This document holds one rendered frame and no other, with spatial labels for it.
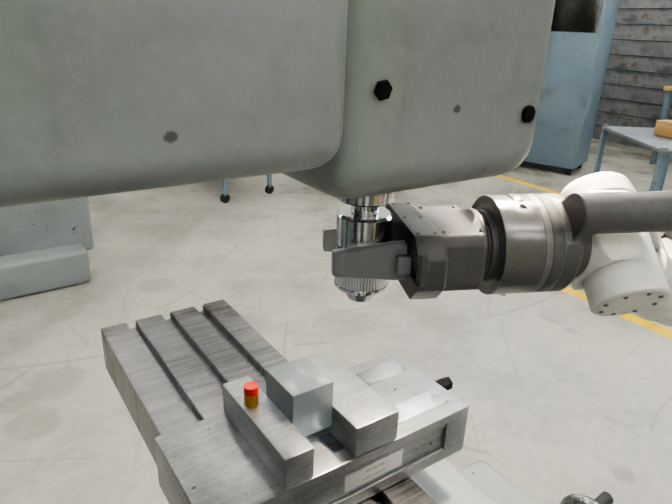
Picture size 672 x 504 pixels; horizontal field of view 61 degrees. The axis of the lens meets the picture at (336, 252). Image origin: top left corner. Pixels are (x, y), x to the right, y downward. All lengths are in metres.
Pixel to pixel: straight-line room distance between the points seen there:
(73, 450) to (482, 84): 2.07
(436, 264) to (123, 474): 1.81
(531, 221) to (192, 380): 0.59
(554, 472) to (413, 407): 1.54
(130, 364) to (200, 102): 0.74
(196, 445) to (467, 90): 0.48
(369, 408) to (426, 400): 0.11
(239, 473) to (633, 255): 0.43
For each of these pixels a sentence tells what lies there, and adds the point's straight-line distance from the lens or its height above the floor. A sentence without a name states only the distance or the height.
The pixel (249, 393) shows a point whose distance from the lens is 0.65.
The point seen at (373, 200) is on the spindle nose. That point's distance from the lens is 0.45.
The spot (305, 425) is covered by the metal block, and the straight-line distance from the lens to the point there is 0.65.
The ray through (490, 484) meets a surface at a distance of 1.07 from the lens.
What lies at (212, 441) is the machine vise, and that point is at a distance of 0.69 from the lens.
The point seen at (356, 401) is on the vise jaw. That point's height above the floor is 1.02.
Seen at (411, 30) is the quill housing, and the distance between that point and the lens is 0.35.
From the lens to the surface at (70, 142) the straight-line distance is 0.25.
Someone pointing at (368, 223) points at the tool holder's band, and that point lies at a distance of 0.46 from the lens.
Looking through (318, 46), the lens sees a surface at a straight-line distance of 0.29.
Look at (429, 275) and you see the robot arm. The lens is 0.45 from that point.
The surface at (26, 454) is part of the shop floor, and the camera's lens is 2.34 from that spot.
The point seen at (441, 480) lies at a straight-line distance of 0.87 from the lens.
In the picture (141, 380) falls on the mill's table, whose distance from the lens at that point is 0.93.
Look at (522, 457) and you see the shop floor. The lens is 2.27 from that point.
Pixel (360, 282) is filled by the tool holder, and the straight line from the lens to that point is 0.48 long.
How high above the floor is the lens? 1.41
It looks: 22 degrees down
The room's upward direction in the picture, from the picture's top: 2 degrees clockwise
